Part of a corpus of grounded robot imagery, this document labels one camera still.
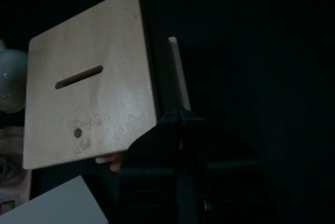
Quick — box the pale egg-shaped bowl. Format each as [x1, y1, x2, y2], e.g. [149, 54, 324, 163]
[0, 39, 29, 114]

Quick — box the white paper sheet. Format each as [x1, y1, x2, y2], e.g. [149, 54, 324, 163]
[0, 174, 109, 224]

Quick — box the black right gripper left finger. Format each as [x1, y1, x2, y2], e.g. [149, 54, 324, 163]
[113, 110, 186, 224]

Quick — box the wooden box with slot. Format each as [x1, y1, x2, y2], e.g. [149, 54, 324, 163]
[22, 0, 158, 171]

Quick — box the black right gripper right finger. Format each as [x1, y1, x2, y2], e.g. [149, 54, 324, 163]
[182, 112, 274, 224]

